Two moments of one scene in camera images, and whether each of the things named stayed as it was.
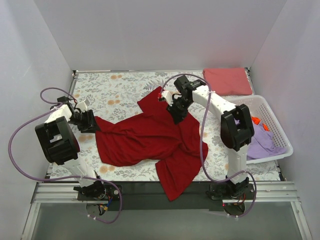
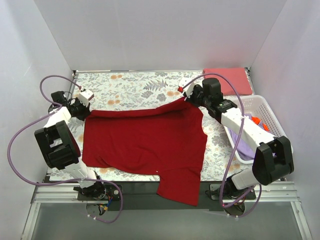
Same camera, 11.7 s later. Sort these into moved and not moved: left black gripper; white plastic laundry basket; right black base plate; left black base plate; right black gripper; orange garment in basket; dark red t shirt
Moved: right black gripper; dark red t shirt; left black gripper
Not moved: left black base plate; right black base plate; white plastic laundry basket; orange garment in basket
